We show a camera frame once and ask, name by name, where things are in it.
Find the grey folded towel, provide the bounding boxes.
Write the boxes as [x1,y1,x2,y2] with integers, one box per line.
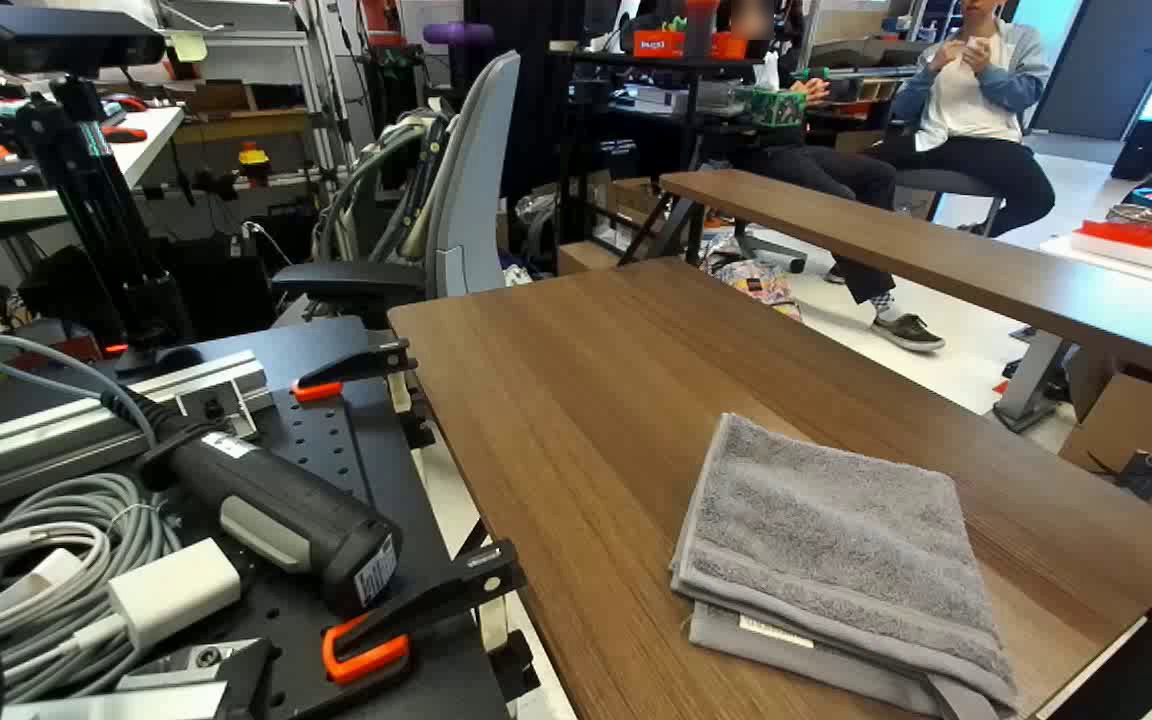
[662,407,1022,720]

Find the grey office chair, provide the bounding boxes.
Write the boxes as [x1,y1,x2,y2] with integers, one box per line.
[267,46,529,324]

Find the small orange black clamp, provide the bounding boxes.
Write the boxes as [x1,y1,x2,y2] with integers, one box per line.
[288,339,414,407]

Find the black perforated breadboard plate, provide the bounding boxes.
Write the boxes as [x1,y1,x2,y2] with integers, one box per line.
[106,317,511,720]

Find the seated person dark clothes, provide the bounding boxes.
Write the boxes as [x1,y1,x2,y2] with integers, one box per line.
[712,0,947,354]

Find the orange black bar clamp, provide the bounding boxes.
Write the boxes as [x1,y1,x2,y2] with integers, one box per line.
[315,535,529,692]

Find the black handheld barcode scanner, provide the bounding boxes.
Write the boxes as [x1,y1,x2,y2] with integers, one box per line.
[168,426,404,616]

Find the long wooden bench table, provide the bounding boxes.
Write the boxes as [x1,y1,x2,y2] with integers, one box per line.
[656,164,1152,437]

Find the white power adapter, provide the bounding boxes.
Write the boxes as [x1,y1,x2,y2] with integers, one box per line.
[106,535,248,655]

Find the seated person white shirt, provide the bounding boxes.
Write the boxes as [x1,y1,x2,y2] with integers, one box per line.
[879,0,1060,241]

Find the cardboard box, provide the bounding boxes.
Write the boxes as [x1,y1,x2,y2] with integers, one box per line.
[1054,367,1152,549]

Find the white workbench with clutter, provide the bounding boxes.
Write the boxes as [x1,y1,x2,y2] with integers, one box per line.
[0,98,193,233]

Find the silver aluminium extrusion rail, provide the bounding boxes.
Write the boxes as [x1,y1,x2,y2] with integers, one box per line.
[0,346,270,520]

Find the black camera on tripod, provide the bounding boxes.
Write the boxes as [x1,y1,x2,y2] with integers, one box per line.
[0,0,196,352]

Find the grey coiled cable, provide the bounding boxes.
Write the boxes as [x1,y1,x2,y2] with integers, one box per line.
[0,468,189,709]

